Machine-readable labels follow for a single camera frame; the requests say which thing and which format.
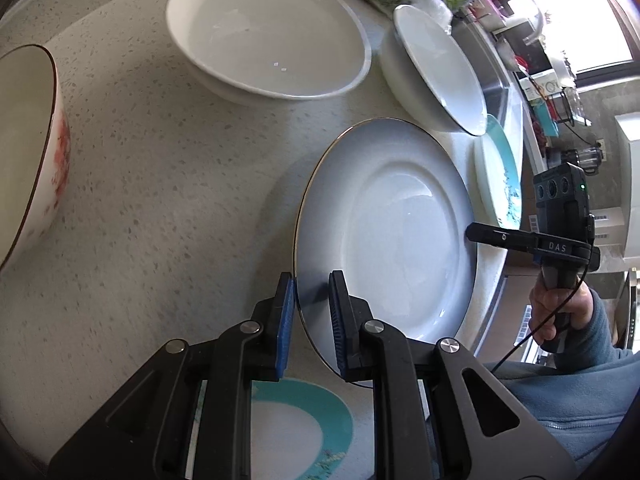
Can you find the right forearm blue sleeve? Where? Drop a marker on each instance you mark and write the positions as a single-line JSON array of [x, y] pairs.
[[582, 398]]

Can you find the blue-grey gold-rimmed plate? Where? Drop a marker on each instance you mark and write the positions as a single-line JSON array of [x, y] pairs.
[[386, 206]]

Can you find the right hand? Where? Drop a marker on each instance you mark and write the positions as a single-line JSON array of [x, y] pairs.
[[545, 301]]

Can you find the white bowl brown rim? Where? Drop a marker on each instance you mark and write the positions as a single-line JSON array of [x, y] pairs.
[[430, 76]]

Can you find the steel sink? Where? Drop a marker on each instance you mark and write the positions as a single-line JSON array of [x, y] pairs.
[[502, 99]]

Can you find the large white bowl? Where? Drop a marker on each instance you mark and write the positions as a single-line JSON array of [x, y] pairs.
[[254, 52]]

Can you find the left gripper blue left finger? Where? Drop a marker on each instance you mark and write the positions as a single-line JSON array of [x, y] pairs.
[[284, 305]]

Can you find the red floral bowl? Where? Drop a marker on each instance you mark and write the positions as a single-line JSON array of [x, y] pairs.
[[35, 148]]

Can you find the teal floral plate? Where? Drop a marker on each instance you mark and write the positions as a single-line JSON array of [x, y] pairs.
[[497, 177], [298, 430]]

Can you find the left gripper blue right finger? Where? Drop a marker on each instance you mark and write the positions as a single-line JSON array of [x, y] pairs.
[[348, 314]]

